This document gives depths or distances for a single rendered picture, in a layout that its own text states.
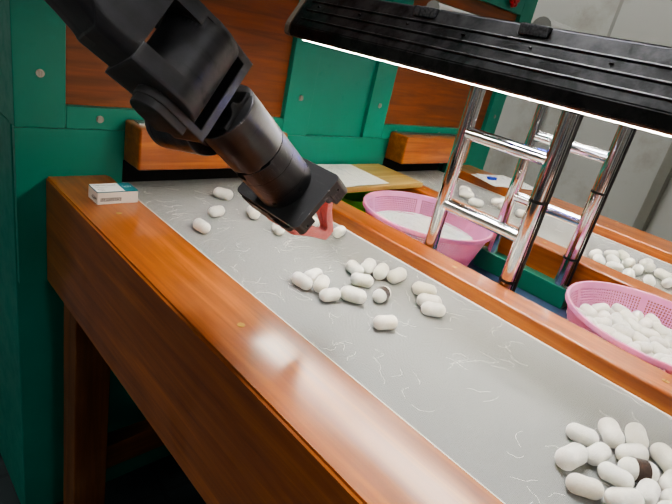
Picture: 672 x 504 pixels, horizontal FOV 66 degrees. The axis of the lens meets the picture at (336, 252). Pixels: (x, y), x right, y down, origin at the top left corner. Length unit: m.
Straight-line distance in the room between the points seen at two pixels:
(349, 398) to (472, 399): 0.16
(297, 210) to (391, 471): 0.24
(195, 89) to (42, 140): 0.54
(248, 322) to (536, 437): 0.31
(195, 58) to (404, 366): 0.38
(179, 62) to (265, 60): 0.68
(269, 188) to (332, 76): 0.73
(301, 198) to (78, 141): 0.51
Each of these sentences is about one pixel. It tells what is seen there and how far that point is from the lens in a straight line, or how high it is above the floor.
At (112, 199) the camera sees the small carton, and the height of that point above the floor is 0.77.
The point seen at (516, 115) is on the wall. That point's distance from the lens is 2.90.
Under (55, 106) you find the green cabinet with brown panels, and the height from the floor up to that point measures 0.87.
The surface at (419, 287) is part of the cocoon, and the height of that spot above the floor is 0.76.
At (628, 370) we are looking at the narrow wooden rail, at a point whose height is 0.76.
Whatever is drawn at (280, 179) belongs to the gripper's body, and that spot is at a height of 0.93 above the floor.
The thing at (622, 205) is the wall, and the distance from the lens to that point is 2.64.
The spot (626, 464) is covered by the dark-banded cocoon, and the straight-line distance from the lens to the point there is 0.58.
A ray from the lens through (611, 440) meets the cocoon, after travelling 0.61.
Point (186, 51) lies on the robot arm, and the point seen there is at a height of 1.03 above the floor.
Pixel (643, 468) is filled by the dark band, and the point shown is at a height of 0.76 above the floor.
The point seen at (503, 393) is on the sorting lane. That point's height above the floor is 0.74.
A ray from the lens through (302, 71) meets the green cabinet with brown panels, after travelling 1.11.
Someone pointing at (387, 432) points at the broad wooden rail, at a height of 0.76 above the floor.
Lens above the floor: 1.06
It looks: 23 degrees down
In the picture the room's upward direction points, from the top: 13 degrees clockwise
